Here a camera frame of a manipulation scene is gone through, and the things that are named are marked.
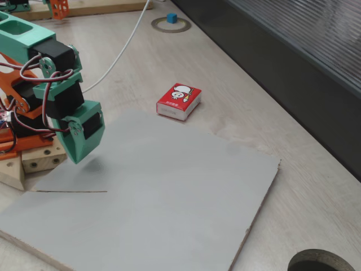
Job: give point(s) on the green gripper, black servo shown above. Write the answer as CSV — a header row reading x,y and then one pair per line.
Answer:
x,y
91,130

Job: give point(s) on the red and white small box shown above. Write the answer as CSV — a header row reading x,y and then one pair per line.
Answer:
x,y
175,98

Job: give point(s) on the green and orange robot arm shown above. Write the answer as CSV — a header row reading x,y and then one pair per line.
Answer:
x,y
17,36

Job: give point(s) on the wooden block with screws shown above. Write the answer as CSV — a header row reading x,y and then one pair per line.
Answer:
x,y
42,162

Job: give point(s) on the wooden wedge piece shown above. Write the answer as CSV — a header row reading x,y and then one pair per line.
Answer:
x,y
11,172

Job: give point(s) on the red motor controller board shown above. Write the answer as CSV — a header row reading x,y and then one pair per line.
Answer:
x,y
4,117

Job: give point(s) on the grey flat board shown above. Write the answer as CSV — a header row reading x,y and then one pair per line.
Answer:
x,y
141,211

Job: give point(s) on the long wooden plank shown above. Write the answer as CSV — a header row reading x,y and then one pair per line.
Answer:
x,y
112,7

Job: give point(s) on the small blue cube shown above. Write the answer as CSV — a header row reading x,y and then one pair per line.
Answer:
x,y
171,18

